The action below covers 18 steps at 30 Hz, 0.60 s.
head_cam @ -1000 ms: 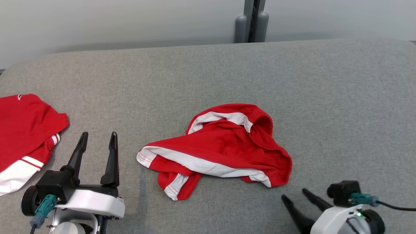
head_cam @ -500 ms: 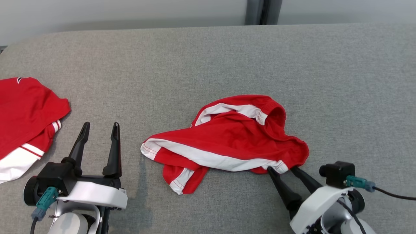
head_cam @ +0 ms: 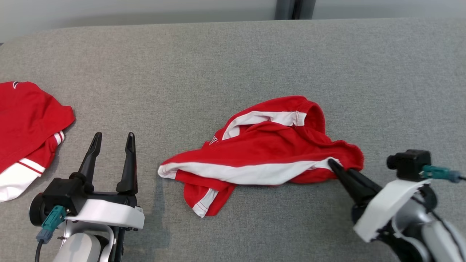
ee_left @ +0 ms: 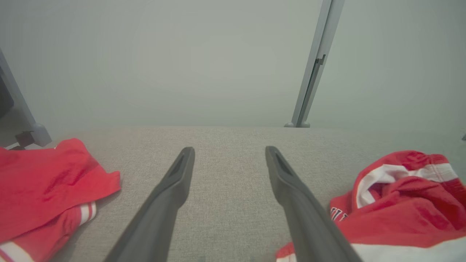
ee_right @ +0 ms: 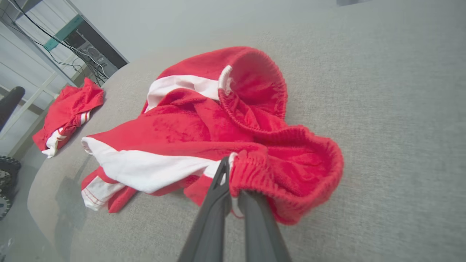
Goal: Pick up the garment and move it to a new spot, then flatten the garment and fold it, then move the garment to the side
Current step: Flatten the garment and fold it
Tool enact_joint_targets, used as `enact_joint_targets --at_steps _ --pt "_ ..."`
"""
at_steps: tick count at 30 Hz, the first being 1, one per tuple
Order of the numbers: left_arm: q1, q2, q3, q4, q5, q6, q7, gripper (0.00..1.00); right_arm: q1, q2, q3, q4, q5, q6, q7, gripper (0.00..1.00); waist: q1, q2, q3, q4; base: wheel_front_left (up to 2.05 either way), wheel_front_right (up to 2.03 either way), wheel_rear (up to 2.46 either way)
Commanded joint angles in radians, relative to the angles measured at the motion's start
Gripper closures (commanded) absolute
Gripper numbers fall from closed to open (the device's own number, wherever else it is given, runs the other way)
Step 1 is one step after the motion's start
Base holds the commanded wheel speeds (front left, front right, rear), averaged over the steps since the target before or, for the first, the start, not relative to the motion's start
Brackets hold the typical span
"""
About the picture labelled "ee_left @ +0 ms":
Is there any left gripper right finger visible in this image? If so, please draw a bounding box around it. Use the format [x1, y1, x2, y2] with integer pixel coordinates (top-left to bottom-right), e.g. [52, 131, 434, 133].
[265, 146, 364, 262]

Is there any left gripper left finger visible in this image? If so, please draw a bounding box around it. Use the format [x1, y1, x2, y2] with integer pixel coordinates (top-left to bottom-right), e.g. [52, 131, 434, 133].
[104, 147, 195, 262]

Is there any red shorts white trim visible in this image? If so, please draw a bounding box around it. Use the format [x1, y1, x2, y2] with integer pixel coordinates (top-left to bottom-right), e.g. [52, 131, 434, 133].
[276, 150, 466, 262]

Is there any red jersey white striped trim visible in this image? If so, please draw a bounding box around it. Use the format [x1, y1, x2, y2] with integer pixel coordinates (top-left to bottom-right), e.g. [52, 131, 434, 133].
[0, 138, 121, 262]

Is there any grey fabric sofa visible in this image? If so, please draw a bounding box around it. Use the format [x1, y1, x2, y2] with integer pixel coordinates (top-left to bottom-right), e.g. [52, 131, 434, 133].
[0, 126, 466, 262]

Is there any grey single partition post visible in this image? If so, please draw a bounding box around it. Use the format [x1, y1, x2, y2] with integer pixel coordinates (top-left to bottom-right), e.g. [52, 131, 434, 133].
[0, 47, 52, 148]

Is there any grey double partition post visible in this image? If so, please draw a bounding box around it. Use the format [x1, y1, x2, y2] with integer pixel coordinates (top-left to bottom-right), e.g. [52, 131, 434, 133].
[284, 0, 345, 128]

